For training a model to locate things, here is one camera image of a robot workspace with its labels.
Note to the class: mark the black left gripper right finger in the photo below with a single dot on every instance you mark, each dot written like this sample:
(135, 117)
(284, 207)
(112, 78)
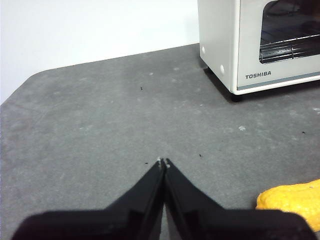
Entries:
(225, 225)

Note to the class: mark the white toaster oven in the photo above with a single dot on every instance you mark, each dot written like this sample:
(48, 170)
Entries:
(217, 37)

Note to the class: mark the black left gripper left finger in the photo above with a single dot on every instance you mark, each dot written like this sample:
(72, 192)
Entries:
(100, 225)

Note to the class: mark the yellow corn cob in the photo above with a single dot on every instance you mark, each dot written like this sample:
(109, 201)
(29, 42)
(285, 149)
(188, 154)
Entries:
(290, 197)

